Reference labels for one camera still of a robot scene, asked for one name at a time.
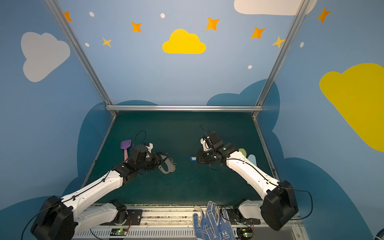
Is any grey key holder plate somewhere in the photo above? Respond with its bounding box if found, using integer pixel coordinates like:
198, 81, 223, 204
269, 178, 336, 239
158, 158, 176, 175

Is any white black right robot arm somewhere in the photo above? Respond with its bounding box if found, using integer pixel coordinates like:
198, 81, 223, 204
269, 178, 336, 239
197, 138, 299, 231

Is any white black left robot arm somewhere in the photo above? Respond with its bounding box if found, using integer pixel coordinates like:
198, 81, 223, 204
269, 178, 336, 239
31, 144, 169, 240

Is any light blue green toy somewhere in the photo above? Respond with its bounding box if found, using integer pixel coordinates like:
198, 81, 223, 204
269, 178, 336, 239
239, 148, 257, 166

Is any blue dotted work glove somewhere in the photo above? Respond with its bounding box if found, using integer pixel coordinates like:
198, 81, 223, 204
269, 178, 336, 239
193, 201, 236, 240

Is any left green circuit board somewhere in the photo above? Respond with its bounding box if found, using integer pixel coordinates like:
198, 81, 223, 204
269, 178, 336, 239
110, 229, 128, 237

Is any green circuit board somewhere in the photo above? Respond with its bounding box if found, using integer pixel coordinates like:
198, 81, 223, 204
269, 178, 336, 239
236, 228, 254, 240
110, 229, 128, 237

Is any right green circuit board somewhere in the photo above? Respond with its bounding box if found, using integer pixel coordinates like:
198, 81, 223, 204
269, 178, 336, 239
236, 228, 254, 240

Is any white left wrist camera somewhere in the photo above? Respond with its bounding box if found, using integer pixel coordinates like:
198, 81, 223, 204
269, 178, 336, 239
144, 143, 154, 153

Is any purple toy shovel pink handle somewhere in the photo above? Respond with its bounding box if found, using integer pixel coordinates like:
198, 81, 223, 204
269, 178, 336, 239
121, 140, 132, 161

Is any aluminium back frame rail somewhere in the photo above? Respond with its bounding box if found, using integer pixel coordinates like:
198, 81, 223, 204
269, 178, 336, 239
106, 105, 263, 112

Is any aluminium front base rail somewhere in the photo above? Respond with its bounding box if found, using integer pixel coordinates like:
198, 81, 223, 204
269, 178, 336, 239
74, 205, 309, 240

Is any aluminium left corner post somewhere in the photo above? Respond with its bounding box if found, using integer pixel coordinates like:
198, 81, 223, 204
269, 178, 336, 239
45, 0, 113, 107

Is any aluminium corner post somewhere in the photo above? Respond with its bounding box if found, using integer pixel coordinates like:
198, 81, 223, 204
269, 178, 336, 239
252, 0, 311, 120
45, 0, 113, 107

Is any aluminium right corner post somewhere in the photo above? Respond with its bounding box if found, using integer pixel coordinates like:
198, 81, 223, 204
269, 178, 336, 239
252, 0, 311, 120

